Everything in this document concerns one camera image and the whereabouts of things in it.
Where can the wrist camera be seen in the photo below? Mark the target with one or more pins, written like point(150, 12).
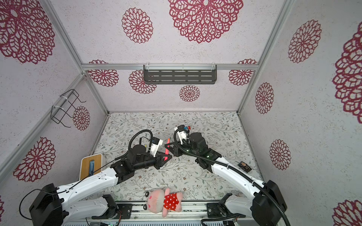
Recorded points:
point(155, 144)
point(183, 135)

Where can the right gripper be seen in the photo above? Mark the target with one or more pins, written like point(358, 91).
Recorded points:
point(177, 148)

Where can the black wire wall rack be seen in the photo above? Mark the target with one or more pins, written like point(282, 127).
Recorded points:
point(61, 110)

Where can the white wooden-top box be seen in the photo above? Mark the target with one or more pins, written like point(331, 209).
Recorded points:
point(91, 165)

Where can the pink highlighter pen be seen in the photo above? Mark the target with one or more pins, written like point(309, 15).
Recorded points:
point(166, 150)

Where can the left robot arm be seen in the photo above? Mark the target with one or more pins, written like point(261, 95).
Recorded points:
point(55, 206)

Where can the small dark brown object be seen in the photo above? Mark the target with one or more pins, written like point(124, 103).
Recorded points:
point(245, 167)

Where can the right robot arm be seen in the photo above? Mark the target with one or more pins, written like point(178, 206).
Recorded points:
point(262, 201)

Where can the dark grey wall shelf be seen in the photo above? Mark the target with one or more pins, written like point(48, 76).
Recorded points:
point(180, 75)

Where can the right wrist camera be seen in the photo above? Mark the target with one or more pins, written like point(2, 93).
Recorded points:
point(183, 135)

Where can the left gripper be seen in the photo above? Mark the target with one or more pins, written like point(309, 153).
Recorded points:
point(156, 158)

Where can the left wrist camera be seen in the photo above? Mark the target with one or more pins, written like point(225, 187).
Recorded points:
point(155, 144)

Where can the pink plush pig toy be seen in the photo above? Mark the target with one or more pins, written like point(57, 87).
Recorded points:
point(163, 201)

